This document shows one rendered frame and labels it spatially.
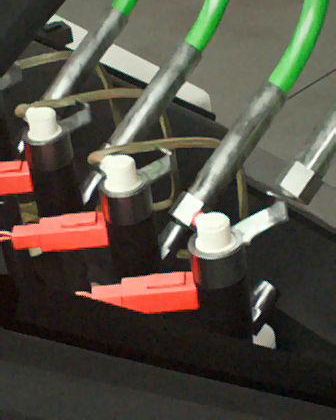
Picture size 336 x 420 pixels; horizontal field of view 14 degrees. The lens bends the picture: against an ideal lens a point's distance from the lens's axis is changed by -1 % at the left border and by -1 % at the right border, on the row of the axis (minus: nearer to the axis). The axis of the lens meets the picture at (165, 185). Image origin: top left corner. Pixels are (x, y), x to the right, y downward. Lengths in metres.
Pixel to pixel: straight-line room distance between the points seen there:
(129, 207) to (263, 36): 2.65
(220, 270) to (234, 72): 2.55
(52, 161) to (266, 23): 2.66
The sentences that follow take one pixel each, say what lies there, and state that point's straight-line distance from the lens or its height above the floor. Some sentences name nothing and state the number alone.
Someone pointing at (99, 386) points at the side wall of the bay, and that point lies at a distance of 0.15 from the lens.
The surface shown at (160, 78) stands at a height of 1.14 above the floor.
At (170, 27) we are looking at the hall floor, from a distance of 3.46.
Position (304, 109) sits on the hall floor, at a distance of 3.02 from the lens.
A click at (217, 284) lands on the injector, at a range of 0.67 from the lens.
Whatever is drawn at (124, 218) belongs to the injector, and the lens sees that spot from 0.72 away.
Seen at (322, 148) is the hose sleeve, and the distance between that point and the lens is 0.69.
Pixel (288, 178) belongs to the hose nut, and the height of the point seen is 1.15.
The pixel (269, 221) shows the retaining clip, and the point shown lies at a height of 1.13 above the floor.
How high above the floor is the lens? 1.53
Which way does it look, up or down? 33 degrees down
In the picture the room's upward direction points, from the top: 9 degrees counter-clockwise
